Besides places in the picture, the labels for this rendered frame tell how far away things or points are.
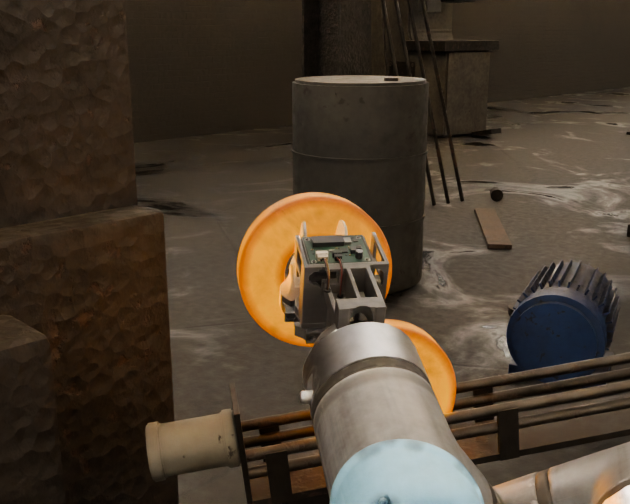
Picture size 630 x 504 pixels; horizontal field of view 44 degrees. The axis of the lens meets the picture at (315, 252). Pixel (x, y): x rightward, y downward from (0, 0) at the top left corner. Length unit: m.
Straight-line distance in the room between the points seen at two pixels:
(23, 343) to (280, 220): 0.27
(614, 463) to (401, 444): 0.15
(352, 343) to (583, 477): 0.18
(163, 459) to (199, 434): 0.04
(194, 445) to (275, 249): 0.21
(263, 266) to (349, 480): 0.32
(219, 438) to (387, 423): 0.34
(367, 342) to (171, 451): 0.32
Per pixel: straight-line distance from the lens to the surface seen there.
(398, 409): 0.51
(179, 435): 0.82
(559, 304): 2.41
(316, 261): 0.64
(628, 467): 0.55
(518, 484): 0.59
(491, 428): 0.87
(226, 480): 2.06
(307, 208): 0.76
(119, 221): 0.94
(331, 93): 3.17
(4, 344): 0.80
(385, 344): 0.57
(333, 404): 0.54
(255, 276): 0.77
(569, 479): 0.58
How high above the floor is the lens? 1.08
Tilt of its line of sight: 16 degrees down
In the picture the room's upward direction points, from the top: straight up
